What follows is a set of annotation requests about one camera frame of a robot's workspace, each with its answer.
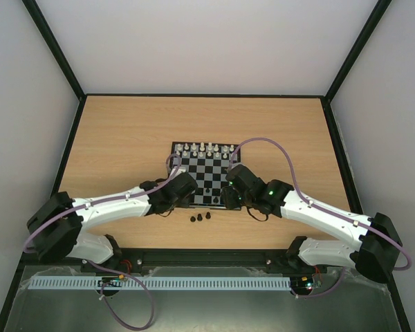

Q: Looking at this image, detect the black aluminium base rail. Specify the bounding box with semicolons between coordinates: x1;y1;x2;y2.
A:
20;247;385;276

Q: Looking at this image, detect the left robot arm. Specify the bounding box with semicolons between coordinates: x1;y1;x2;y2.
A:
24;167;198;270

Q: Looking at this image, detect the black and silver chessboard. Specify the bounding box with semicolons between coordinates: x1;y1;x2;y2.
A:
171;141;241;209

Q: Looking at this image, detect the black cage frame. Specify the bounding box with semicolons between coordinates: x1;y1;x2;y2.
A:
0;1;412;331

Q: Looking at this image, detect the light blue cable duct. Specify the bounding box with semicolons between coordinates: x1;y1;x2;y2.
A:
28;276;291;291

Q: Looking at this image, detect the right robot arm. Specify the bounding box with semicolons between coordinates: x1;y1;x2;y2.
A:
221;164;402;284

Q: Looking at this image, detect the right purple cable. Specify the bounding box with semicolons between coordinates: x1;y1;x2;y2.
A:
230;138;413;299

